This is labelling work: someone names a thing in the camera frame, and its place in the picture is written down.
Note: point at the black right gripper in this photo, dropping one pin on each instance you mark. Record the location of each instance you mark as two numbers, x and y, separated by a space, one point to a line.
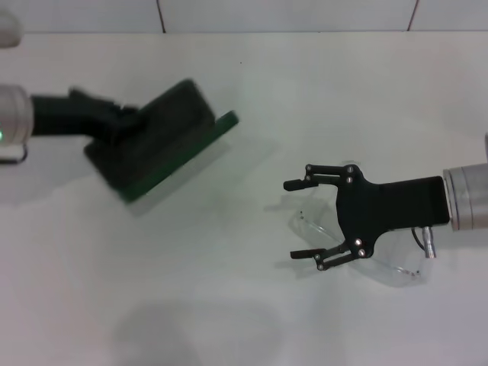
381 206

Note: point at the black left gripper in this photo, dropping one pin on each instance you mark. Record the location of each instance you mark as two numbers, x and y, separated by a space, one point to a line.
68 114

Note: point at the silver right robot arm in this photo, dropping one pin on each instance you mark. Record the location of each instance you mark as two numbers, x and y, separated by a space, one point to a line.
469 198

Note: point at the green glasses case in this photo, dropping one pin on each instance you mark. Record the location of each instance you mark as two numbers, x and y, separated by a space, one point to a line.
164 137

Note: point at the clear white glasses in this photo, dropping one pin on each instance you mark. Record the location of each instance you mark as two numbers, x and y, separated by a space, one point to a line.
400 275

